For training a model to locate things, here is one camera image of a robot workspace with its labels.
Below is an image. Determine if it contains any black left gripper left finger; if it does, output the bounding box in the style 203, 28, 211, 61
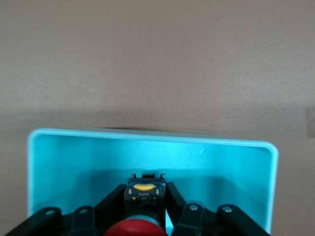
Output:
0, 183, 127, 236

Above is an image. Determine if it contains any blue plastic bin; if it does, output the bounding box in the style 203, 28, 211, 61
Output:
26, 127, 280, 236

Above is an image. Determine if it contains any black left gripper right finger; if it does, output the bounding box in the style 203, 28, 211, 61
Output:
164, 181, 273, 236

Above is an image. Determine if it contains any red push button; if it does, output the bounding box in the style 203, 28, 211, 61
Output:
103, 173, 168, 236

